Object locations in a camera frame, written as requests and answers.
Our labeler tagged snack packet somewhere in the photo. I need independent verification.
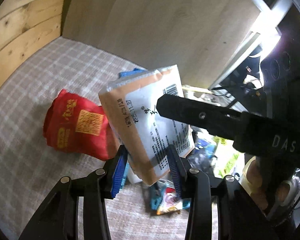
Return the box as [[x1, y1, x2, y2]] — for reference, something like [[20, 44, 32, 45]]
[[149, 179, 191, 215]]

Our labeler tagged red fabric pouch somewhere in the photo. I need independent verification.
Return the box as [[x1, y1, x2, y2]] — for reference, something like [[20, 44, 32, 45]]
[[43, 89, 119, 161]]

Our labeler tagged orange tissue pack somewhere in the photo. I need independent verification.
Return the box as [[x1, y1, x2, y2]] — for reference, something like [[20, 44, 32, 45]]
[[98, 65, 194, 185]]

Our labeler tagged person right hand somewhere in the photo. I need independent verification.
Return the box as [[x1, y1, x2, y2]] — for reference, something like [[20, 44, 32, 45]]
[[245, 158, 290, 211]]

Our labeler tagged white sunscreen bottle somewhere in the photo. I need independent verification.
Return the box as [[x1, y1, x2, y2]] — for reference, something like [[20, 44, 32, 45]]
[[127, 163, 142, 184]]

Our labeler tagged beige wardrobe panel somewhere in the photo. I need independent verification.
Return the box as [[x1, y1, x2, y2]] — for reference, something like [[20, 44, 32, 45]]
[[63, 0, 260, 88]]

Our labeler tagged blue wet wipes pack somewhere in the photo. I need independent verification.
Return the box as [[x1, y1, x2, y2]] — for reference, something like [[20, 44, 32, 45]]
[[119, 68, 146, 78]]

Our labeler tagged wooden headboard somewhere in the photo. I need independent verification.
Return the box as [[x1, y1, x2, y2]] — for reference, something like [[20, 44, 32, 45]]
[[0, 0, 64, 87]]

